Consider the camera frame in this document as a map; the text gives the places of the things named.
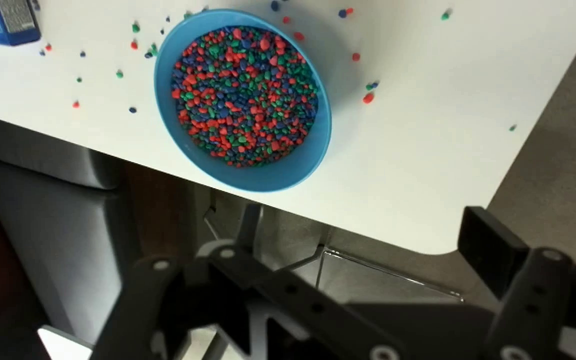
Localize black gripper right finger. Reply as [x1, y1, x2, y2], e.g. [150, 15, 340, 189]
[456, 204, 576, 360]

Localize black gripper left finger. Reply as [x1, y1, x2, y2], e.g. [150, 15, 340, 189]
[86, 203, 413, 360]

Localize blue plastic bowl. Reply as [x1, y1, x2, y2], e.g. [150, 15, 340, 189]
[153, 7, 336, 196]

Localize multicoloured candy pieces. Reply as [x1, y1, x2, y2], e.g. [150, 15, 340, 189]
[168, 24, 323, 171]

